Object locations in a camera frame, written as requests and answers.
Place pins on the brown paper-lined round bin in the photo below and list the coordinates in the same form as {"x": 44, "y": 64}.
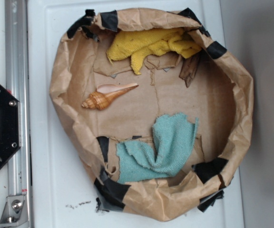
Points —
{"x": 221, "y": 97}

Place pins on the brown spiral sea shell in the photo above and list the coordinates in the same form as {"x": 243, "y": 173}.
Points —
{"x": 105, "y": 94}

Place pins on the aluminium extrusion rail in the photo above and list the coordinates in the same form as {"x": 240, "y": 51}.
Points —
{"x": 17, "y": 81}

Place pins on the metal corner bracket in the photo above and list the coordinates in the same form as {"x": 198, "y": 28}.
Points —
{"x": 15, "y": 213}

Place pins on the yellow terry cloth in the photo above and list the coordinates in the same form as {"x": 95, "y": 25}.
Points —
{"x": 137, "y": 45}

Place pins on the dark brown wood piece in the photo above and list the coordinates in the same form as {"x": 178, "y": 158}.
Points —
{"x": 189, "y": 69}

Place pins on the teal terry cloth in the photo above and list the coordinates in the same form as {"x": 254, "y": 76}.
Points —
{"x": 173, "y": 136}

